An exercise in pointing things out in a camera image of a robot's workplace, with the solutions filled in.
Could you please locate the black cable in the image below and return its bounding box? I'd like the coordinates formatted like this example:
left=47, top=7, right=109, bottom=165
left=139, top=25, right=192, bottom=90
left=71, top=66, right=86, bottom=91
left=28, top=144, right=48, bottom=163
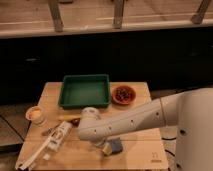
left=162, top=134, right=178, bottom=158

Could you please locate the white plastic bottle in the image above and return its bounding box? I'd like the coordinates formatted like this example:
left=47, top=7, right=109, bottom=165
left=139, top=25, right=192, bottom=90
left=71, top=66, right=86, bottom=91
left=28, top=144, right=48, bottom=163
left=47, top=121, right=72, bottom=151

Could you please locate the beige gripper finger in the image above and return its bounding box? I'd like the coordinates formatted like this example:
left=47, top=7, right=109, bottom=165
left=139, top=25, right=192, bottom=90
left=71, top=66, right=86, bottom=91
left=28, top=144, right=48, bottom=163
left=102, top=143, right=112, bottom=156

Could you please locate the blue sponge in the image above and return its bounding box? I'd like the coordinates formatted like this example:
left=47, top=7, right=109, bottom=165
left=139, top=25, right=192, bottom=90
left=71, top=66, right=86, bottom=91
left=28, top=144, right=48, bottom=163
left=108, top=138, right=123, bottom=154

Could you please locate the white long tool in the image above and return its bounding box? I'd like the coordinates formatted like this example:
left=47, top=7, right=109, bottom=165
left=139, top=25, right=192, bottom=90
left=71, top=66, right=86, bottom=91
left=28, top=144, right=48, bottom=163
left=18, top=141, right=49, bottom=171

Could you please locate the red brown sausage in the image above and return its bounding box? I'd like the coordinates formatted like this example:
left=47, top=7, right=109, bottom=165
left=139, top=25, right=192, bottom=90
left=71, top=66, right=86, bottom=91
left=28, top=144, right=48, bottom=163
left=70, top=118, right=80, bottom=127

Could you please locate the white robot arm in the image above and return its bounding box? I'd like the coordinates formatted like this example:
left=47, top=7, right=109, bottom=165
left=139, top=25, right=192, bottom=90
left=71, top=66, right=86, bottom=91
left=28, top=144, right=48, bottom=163
left=78, top=88, right=213, bottom=171

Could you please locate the orange bowl with beans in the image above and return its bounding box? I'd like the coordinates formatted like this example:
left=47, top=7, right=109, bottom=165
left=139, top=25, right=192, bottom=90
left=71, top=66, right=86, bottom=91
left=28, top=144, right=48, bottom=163
left=112, top=85, right=136, bottom=105

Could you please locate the green plastic tray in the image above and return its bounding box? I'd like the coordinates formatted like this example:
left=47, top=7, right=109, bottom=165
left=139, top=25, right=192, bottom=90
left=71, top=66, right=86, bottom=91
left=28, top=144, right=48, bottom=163
left=58, top=74, right=111, bottom=110

